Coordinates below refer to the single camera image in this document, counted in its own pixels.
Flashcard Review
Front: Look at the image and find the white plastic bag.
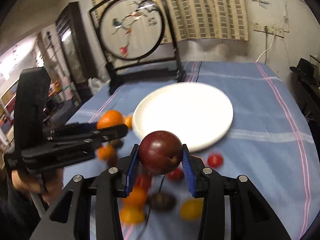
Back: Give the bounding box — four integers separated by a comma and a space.
88, 77, 109, 95

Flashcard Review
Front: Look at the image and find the black hat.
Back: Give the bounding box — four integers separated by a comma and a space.
290, 58, 317, 85

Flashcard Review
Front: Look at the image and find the blue striped tablecloth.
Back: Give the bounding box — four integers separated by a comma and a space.
68, 62, 319, 239

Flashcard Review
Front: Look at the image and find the brown chestnut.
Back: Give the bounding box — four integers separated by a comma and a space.
107, 139, 124, 167
148, 192, 176, 212

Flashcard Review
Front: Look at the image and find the red cherry tomato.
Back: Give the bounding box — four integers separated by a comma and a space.
207, 153, 224, 168
166, 168, 184, 181

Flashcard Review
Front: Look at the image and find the round embroidered screen stand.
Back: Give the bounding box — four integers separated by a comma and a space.
89, 0, 186, 95

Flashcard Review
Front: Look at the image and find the large orange tangerine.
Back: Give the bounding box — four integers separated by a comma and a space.
97, 109, 125, 129

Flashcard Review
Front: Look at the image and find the white round plate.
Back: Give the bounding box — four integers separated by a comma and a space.
132, 82, 234, 152

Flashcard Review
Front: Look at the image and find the dark red plum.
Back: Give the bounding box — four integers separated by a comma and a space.
138, 131, 183, 175

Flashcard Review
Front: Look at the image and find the white power cable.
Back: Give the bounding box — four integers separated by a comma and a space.
254, 26, 277, 63

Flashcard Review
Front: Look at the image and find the small orange tomato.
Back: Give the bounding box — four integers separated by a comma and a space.
180, 198, 204, 221

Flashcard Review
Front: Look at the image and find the orange yellow fruit bottom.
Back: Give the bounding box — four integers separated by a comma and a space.
119, 206, 145, 225

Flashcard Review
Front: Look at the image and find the wall power strip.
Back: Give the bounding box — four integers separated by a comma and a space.
252, 22, 285, 38

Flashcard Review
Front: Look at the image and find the dark framed picture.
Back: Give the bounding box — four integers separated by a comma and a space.
55, 2, 98, 102

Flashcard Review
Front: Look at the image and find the person's left hand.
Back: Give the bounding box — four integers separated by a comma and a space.
11, 168, 64, 205

